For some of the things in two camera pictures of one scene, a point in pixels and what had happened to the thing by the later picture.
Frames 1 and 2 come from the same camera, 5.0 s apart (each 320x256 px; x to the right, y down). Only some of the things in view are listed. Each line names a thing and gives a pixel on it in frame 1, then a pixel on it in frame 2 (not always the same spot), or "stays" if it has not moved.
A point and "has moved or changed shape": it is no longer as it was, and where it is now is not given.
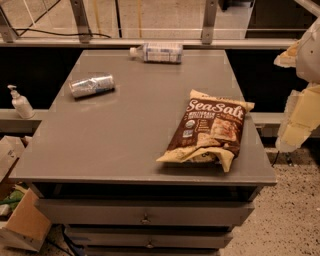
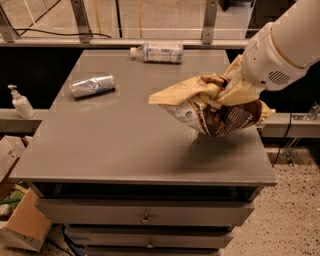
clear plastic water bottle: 159,53 stays
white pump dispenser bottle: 21,103 stays
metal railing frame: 9,38 stays
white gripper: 310,60 to 266,63
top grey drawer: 146,212 stays
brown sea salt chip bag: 210,130 has moved or changed shape
